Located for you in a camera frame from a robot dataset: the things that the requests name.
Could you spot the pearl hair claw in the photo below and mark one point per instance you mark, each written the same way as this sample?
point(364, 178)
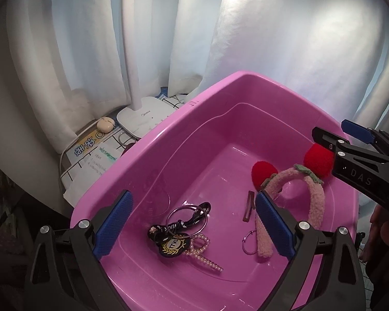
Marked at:
point(210, 264)

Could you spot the yellow blue printed card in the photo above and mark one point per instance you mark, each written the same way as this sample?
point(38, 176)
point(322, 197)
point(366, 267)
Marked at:
point(84, 145)

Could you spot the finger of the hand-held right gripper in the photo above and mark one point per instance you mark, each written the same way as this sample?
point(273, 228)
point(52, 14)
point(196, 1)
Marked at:
point(324, 136)
point(356, 129)

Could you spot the black floral bow scrunchie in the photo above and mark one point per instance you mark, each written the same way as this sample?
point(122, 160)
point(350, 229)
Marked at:
point(173, 247)

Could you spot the white curtain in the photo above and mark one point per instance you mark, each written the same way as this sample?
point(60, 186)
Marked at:
point(278, 39)

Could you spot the pink plastic tub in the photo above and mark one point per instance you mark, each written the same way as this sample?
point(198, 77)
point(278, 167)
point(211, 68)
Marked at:
point(214, 129)

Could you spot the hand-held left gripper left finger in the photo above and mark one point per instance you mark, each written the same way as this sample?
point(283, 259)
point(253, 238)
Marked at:
point(113, 223)

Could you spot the white printed paper sheet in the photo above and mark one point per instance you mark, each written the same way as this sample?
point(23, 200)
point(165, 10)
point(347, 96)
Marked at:
point(94, 171)

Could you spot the brown hair clip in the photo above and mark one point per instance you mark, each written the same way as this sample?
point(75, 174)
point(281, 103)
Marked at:
point(248, 207)

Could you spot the white desk lamp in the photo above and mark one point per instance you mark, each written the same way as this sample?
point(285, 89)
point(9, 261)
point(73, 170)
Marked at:
point(142, 116)

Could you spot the pink fuzzy headband red ears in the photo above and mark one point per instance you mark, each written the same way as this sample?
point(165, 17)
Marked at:
point(316, 207)

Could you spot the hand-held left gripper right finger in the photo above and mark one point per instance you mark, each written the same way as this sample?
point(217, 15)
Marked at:
point(275, 223)

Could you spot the beige earbuds case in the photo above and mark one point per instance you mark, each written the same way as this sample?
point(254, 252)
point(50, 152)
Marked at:
point(104, 124)

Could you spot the person's right hand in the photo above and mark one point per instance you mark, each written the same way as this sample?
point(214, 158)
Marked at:
point(385, 239)

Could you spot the large silver bangle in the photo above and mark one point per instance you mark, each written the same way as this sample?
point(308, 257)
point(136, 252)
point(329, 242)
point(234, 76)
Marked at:
point(166, 222)

